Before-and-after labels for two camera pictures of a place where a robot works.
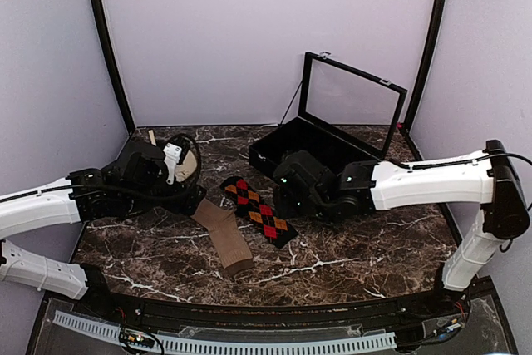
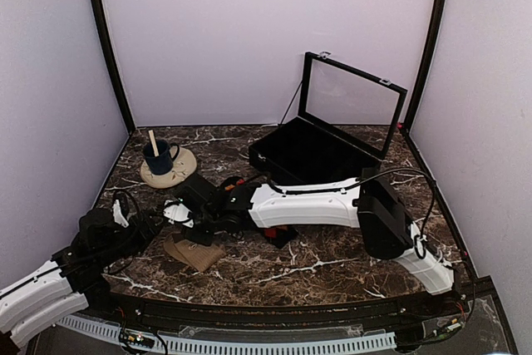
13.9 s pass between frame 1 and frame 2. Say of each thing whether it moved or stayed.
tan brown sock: moved
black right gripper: moved
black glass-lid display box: stayed
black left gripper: moved
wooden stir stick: stayed
